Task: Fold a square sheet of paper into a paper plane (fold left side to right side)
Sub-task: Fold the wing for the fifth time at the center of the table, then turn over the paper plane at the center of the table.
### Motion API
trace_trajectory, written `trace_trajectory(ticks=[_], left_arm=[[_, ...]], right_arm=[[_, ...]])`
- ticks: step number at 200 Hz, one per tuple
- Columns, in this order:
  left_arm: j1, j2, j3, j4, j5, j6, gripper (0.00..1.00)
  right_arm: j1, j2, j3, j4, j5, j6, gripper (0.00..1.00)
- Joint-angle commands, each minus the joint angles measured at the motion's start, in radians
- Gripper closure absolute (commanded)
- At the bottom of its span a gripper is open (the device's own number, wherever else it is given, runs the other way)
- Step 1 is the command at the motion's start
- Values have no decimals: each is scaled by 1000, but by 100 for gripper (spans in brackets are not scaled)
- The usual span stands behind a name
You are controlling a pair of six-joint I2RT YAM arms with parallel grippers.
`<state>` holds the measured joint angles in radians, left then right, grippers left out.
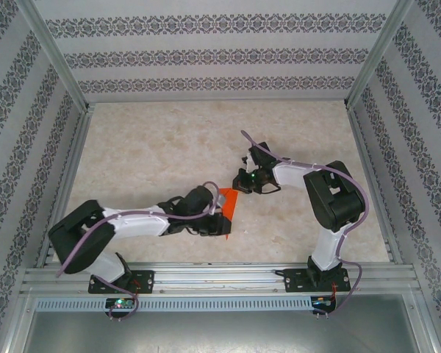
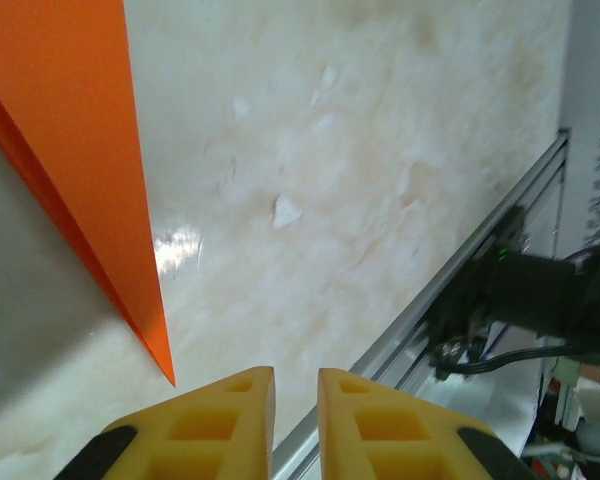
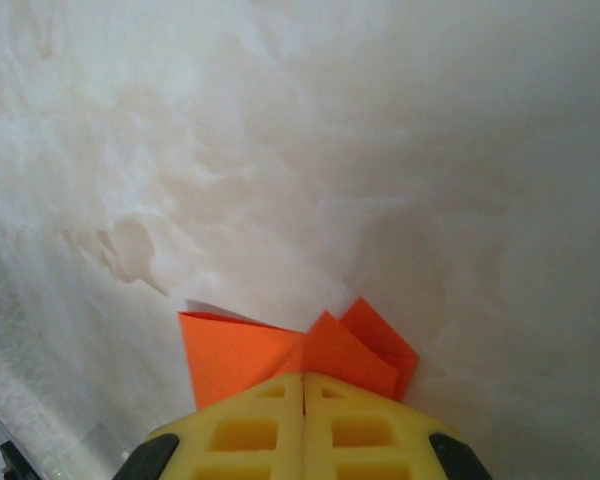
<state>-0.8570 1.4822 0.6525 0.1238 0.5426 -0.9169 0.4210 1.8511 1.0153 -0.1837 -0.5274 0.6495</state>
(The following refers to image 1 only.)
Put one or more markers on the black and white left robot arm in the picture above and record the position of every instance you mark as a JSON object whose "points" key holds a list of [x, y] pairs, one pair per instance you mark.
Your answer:
{"points": [[77, 239]]}

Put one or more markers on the right controller board with LEDs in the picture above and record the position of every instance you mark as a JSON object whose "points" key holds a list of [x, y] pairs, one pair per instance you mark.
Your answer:
{"points": [[321, 302]]}

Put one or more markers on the aluminium side rail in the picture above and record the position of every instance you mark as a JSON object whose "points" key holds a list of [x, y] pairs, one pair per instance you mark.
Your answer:
{"points": [[375, 184], [64, 187]]}

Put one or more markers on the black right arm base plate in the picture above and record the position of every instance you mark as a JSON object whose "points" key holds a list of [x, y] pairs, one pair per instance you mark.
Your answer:
{"points": [[292, 281]]}

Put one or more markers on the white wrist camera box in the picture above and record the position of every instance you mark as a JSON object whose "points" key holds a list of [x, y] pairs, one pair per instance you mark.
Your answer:
{"points": [[250, 162], [217, 206]]}

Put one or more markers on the grey metal panel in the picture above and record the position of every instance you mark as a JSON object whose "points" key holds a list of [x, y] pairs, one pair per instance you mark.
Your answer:
{"points": [[220, 331]]}

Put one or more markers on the aluminium frame post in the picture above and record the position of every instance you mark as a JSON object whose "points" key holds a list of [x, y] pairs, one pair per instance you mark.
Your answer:
{"points": [[51, 51], [380, 51]]}

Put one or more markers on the orange paper sheet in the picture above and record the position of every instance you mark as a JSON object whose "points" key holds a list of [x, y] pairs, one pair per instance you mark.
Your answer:
{"points": [[231, 200]]}

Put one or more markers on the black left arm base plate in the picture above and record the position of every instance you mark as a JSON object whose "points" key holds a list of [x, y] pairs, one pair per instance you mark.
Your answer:
{"points": [[147, 281]]}

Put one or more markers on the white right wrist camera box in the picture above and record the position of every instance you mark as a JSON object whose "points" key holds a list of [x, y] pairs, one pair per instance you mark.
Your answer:
{"points": [[250, 162]]}

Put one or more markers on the controller board with leds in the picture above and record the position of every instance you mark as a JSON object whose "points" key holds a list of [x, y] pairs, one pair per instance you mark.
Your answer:
{"points": [[321, 302], [119, 303]]}

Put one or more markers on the aluminium mounting rail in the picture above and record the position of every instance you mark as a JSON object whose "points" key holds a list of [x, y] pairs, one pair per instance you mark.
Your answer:
{"points": [[220, 279]]}

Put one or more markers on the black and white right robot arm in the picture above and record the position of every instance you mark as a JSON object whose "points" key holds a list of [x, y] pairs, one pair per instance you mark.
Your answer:
{"points": [[330, 198]]}

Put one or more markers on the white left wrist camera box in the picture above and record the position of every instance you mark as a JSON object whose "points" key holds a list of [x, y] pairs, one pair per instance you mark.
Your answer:
{"points": [[217, 206]]}

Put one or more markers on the left controller board with LEDs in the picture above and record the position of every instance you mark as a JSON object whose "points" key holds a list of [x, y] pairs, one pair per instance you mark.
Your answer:
{"points": [[119, 303]]}

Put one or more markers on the aluminium frame bar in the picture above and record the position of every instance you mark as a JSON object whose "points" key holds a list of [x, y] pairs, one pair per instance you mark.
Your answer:
{"points": [[426, 323], [16, 323]]}

